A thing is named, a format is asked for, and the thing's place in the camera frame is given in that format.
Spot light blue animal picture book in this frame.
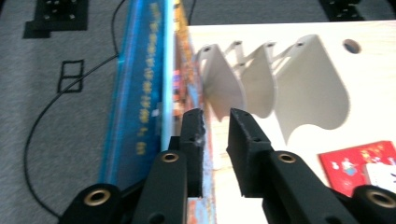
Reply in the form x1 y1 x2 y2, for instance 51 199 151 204
172 0 219 224

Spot black stand base plate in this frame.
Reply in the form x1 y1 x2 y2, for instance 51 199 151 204
21 0 90 40
318 0 396 22

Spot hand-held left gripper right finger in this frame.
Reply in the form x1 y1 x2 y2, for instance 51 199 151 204
226 107 276 198

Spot black floor cable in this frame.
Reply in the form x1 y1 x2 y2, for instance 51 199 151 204
23 0 129 218

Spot red picture book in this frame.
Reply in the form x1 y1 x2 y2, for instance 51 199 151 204
318 140 396 198

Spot dark blue monster picture book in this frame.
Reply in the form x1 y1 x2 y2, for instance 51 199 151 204
98 0 176 189

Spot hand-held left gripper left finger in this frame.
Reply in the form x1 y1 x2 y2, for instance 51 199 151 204
169 107 206 199

